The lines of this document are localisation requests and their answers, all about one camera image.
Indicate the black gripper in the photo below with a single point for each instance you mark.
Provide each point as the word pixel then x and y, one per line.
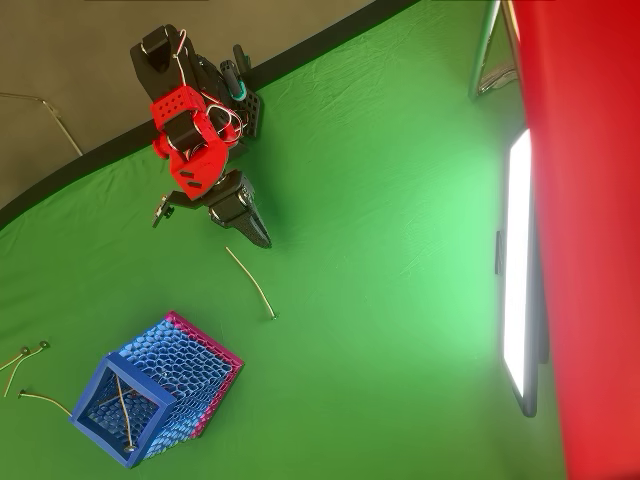
pixel 231 202

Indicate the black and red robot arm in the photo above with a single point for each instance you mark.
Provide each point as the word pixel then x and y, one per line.
pixel 192 170

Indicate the blue and pink mesh basket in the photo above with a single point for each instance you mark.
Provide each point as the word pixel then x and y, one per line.
pixel 185 360

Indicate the green cloth with black edge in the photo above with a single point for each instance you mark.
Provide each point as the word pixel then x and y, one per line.
pixel 350 250

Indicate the flat LED light panel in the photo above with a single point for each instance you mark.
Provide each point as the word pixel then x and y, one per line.
pixel 517 250

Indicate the chrome tubular stand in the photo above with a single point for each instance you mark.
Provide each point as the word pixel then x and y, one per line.
pixel 482 50

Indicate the blurred red object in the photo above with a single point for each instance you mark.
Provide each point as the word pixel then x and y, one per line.
pixel 590 200

